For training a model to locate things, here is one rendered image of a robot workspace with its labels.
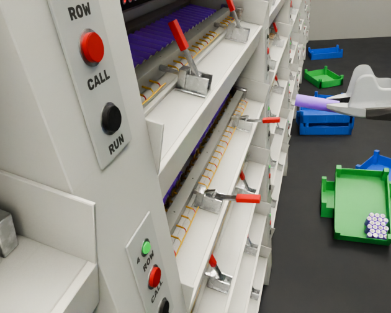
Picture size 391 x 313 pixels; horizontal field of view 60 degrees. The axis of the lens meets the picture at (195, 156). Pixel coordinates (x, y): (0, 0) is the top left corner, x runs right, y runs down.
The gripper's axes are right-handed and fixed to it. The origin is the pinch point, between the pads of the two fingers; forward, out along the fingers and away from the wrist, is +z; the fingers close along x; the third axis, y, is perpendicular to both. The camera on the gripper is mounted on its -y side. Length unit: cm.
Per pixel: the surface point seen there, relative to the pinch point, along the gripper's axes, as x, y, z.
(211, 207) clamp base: 12.7, -10.1, 17.8
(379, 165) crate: -117, -82, -25
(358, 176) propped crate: -85, -68, -12
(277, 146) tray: -74, -46, 20
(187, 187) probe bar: 12.1, -6.9, 21.4
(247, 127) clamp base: -13.9, -9.3, 17.0
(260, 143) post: -31.2, -22.4, 17.8
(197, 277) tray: 24.9, -11.5, 16.5
